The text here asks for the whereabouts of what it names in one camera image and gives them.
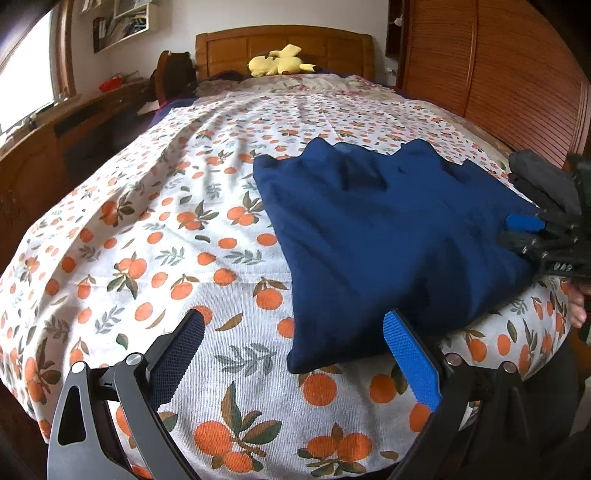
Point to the small white lamp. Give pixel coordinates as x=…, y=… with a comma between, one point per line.
x=397, y=20

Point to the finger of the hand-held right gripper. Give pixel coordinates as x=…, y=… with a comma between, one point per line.
x=526, y=223
x=531, y=244

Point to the yellow plush toy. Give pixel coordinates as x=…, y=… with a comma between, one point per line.
x=272, y=64

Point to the pale floral quilt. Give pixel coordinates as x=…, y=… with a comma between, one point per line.
x=314, y=83

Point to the wooden slatted wardrobe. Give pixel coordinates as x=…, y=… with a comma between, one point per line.
x=508, y=69

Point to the wooden headboard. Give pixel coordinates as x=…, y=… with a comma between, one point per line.
x=323, y=50

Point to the red bowl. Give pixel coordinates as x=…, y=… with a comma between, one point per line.
x=111, y=84

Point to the dark backpack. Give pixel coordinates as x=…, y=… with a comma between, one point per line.
x=173, y=76

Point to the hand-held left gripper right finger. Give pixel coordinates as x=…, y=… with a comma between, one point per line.
x=411, y=360

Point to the navy blue jacket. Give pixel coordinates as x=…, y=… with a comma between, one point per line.
x=392, y=240

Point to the orange print bed sheet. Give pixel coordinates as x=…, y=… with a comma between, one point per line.
x=184, y=258

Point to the person's grey clothing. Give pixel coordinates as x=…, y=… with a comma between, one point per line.
x=558, y=397

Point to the window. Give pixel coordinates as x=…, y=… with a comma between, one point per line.
x=27, y=83

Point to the dark wooden niche shelf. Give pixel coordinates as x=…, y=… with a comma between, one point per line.
x=393, y=41

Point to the white wall shelf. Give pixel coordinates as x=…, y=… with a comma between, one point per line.
x=138, y=25

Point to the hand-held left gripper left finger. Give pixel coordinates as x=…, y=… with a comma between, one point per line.
x=178, y=355

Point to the wooden desk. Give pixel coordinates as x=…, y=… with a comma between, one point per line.
x=27, y=175

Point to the person's right hand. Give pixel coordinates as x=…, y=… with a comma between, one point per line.
x=578, y=307

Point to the books on wall shelf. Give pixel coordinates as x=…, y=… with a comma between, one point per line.
x=113, y=32

